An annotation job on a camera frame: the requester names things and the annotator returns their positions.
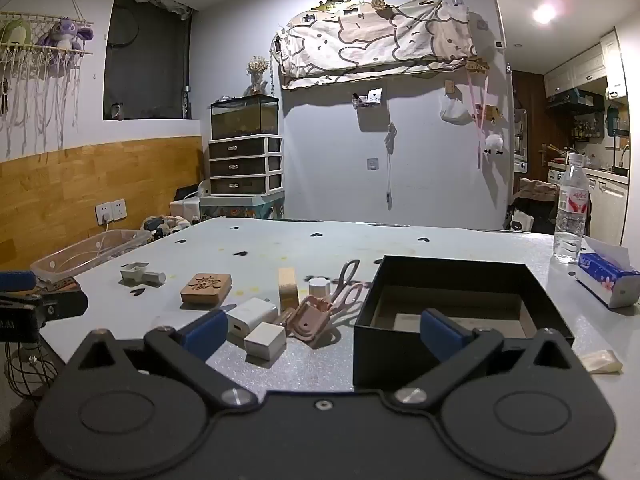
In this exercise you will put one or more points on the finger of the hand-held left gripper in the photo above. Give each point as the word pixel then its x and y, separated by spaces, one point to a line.
pixel 65 305
pixel 16 280

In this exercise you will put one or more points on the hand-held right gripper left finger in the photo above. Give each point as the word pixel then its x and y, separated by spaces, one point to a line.
pixel 206 332

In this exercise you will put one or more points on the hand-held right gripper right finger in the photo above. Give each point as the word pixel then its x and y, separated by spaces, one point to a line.
pixel 439 332

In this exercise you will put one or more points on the carved wooden block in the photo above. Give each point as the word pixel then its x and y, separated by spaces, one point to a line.
pixel 206 287

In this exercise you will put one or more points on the white charger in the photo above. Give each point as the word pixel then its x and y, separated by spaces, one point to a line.
pixel 250 315

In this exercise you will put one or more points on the small white box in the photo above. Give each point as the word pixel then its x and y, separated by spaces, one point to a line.
pixel 264 341

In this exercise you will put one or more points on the black cardboard box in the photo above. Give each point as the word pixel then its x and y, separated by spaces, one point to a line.
pixel 380 350

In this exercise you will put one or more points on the plain wooden block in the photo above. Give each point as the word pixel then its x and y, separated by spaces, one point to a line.
pixel 288 290

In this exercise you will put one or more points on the pink scissors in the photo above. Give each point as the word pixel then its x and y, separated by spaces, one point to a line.
pixel 347 285

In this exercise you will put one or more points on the pink plastic clip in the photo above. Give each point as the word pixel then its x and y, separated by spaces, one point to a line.
pixel 310 320

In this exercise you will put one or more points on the small white cylinder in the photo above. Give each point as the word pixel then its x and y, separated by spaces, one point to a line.
pixel 319 287

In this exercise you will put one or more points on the clear plastic container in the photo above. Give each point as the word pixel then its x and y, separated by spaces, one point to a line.
pixel 85 255

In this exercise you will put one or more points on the pile of plush slippers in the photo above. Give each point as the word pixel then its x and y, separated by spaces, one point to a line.
pixel 162 225

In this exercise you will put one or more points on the white appliance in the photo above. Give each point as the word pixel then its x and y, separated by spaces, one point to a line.
pixel 187 205

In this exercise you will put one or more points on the teal printed box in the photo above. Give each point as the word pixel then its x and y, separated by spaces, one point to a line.
pixel 240 206

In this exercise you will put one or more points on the white drawer unit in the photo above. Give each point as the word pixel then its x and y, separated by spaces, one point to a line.
pixel 245 165

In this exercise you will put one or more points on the blue tissue pack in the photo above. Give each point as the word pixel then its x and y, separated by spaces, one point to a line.
pixel 605 280

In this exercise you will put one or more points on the clear water bottle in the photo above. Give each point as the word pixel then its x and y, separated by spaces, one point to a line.
pixel 570 210

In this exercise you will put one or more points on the white sheep plush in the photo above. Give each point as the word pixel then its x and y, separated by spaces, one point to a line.
pixel 493 142

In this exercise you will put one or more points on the macrame hanging shelf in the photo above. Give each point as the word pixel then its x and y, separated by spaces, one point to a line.
pixel 45 75

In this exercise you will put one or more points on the glass fish tank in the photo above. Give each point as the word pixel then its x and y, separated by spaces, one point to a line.
pixel 245 117

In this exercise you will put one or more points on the pink ribbon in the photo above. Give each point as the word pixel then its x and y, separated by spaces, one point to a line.
pixel 479 110

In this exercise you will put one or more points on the green plush toy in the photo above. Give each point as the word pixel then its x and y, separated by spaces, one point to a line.
pixel 14 34

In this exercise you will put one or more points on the purple plush toy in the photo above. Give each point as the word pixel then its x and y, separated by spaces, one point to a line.
pixel 65 32

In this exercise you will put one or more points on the dried flower vase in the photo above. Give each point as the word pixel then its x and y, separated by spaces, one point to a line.
pixel 257 72

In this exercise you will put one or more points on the white kitchen cabinets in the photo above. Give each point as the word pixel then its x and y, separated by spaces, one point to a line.
pixel 585 67

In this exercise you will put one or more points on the ceiling light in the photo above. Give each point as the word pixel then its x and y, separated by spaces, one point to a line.
pixel 544 13

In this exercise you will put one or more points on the gold crown decoration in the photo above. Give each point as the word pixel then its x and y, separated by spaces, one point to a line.
pixel 330 2

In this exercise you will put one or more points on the white wall socket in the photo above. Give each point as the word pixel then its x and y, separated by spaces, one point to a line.
pixel 110 211

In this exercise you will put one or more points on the wall mirror rack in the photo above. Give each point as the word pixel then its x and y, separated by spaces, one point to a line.
pixel 520 132

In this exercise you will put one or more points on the white wall pouch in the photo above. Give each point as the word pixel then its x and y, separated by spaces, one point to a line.
pixel 456 110

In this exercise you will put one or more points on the wooden wall box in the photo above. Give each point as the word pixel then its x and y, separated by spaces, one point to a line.
pixel 489 113

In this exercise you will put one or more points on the clear wall hook box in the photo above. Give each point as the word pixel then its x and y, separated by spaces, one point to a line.
pixel 367 98

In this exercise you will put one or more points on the small wooden wall hook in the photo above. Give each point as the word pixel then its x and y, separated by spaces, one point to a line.
pixel 449 86

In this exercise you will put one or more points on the printed wall cloth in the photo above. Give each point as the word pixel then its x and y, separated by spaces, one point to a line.
pixel 375 40

